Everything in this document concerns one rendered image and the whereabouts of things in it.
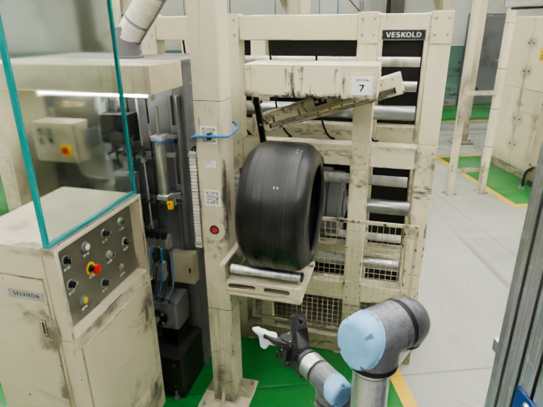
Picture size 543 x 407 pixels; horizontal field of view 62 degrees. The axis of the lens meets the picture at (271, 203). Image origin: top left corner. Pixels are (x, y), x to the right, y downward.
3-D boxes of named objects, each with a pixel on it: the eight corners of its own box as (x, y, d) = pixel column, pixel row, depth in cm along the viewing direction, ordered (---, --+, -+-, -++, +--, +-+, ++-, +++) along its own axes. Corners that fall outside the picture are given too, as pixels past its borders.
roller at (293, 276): (227, 274, 209) (227, 266, 208) (230, 270, 214) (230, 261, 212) (301, 284, 201) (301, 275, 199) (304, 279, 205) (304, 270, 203)
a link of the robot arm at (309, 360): (308, 363, 125) (331, 355, 129) (299, 354, 128) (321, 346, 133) (305, 386, 127) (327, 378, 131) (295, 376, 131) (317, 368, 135)
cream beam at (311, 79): (243, 97, 211) (242, 64, 206) (258, 90, 234) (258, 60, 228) (376, 101, 196) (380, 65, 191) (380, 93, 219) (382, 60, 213)
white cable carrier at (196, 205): (195, 246, 219) (187, 151, 202) (199, 242, 224) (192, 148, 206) (204, 248, 218) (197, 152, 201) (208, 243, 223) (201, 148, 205)
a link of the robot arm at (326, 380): (330, 416, 119) (332, 391, 116) (305, 389, 128) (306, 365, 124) (353, 404, 123) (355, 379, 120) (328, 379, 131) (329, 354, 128)
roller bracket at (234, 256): (220, 283, 208) (219, 264, 204) (246, 244, 243) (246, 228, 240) (226, 283, 207) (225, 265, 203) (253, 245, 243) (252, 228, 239)
